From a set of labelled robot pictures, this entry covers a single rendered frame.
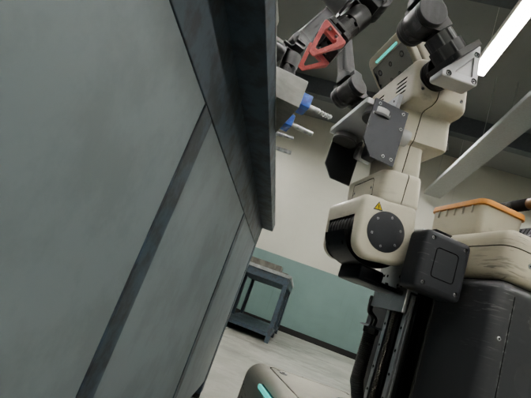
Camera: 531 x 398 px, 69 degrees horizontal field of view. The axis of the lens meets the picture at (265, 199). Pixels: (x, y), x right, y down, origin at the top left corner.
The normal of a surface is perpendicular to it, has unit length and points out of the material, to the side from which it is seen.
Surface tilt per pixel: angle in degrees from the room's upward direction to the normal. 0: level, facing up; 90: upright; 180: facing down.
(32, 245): 90
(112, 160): 90
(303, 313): 90
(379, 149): 90
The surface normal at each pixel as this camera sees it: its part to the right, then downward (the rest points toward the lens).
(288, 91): 0.26, -0.15
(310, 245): -0.08, -0.27
